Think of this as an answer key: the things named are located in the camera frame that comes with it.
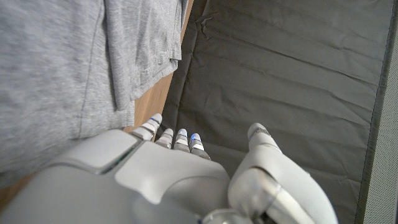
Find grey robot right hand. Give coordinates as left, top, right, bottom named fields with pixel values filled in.
left=0, top=113, right=338, bottom=224

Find grey fabric shorts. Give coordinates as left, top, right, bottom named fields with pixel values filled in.
left=0, top=0, right=190, bottom=189

